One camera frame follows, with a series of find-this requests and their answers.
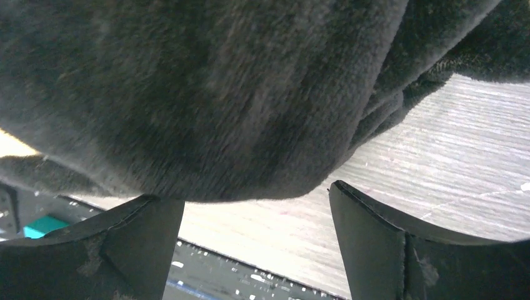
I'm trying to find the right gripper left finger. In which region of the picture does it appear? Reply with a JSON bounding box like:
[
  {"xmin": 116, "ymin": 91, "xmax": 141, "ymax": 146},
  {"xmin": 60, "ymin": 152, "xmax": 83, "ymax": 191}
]
[{"xmin": 1, "ymin": 196, "xmax": 184, "ymax": 299}]

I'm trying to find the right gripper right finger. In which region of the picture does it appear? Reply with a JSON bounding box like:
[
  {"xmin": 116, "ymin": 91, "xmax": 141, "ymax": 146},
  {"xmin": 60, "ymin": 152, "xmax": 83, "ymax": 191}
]
[{"xmin": 329, "ymin": 181, "xmax": 529, "ymax": 300}]

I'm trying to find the black floral pillowcase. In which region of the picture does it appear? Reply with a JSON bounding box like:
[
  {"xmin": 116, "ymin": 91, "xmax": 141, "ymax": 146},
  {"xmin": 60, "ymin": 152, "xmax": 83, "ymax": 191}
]
[{"xmin": 1, "ymin": 1, "xmax": 529, "ymax": 202}]

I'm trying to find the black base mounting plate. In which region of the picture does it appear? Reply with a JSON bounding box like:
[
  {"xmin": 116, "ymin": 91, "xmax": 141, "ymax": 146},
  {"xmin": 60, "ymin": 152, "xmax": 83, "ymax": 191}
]
[{"xmin": 1, "ymin": 185, "xmax": 333, "ymax": 299}]

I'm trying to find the teal block on base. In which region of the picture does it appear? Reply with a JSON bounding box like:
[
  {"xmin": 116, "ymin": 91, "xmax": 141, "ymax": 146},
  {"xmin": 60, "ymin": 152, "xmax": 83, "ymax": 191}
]
[{"xmin": 22, "ymin": 216, "xmax": 70, "ymax": 239}]

